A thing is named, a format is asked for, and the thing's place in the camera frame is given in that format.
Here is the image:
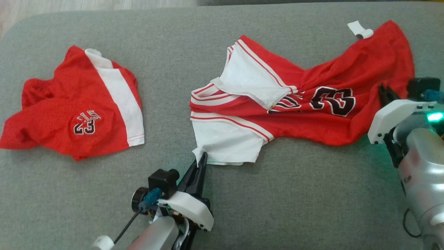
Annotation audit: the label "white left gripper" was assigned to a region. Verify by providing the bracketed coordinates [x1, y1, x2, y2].
[154, 152, 214, 232]

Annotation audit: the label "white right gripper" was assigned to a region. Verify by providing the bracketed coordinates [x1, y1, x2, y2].
[367, 84, 439, 168]

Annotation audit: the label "red basketball jersey number 23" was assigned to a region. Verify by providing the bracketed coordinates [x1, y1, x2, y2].
[189, 20, 416, 166]

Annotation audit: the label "red white basketball shorts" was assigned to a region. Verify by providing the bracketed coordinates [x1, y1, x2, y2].
[0, 45, 145, 161]

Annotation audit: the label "wide grey sofa chaise cushion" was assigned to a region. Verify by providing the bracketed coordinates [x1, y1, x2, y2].
[0, 0, 444, 250]

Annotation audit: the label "white cable label tag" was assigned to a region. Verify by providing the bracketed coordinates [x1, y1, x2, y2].
[91, 235, 115, 250]

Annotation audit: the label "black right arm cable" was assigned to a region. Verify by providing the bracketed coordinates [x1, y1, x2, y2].
[402, 208, 422, 239]

